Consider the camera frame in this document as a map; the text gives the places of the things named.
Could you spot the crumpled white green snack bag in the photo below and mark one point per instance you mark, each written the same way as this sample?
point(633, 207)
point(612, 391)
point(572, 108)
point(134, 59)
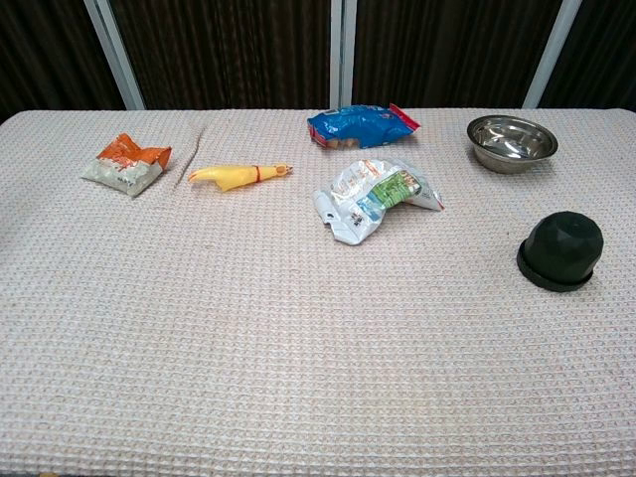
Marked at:
point(358, 199)

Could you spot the orange white snack bag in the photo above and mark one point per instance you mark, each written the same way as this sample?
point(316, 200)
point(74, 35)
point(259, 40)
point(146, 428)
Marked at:
point(124, 169)

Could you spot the dark brown curtain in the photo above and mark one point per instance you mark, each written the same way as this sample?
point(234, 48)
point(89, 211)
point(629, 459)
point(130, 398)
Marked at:
point(228, 49)

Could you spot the black upside-down bowl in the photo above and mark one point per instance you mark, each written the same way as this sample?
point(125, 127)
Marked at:
point(561, 248)

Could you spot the yellow rubber chicken toy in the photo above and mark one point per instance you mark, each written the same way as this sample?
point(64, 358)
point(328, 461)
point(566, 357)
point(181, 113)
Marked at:
point(233, 176)

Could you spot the pink waffle-weave tablecloth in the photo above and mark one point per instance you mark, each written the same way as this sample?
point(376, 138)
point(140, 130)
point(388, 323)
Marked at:
point(278, 348)

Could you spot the stainless steel bowl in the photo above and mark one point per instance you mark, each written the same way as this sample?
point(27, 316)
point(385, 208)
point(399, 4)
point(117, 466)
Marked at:
point(512, 154)

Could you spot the white frame post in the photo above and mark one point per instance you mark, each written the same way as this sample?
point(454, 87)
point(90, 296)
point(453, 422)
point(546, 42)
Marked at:
point(343, 54)
point(115, 54)
point(551, 54)

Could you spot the blue snack bag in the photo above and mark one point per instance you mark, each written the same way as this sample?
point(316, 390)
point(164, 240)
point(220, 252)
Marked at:
point(358, 126)

